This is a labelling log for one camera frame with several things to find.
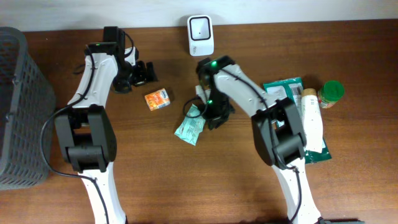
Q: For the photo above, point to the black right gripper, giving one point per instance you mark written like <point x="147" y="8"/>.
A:
<point x="216" y="116"/>

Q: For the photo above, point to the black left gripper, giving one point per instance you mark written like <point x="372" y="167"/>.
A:
<point x="143" y="75"/>

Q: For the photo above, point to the mint green tissue packet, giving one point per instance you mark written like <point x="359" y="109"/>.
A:
<point x="190" y="128"/>

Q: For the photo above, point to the small orange packet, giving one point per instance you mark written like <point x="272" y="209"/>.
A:
<point x="157" y="100"/>

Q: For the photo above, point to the green wipes packet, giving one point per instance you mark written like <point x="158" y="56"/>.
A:
<point x="292" y="88"/>

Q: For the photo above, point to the white cream tube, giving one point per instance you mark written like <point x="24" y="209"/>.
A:
<point x="312" y="120"/>

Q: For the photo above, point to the green lid jar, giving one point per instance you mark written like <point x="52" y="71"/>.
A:
<point x="331" y="92"/>

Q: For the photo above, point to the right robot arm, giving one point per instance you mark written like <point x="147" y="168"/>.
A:
<point x="279" y="137"/>

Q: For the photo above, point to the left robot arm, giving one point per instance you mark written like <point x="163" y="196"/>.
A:
<point x="85" y="134"/>

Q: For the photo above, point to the white barcode scanner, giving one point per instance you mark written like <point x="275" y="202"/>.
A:
<point x="200" y="35"/>

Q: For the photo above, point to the grey plastic mesh basket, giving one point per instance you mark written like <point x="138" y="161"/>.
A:
<point x="27" y="101"/>

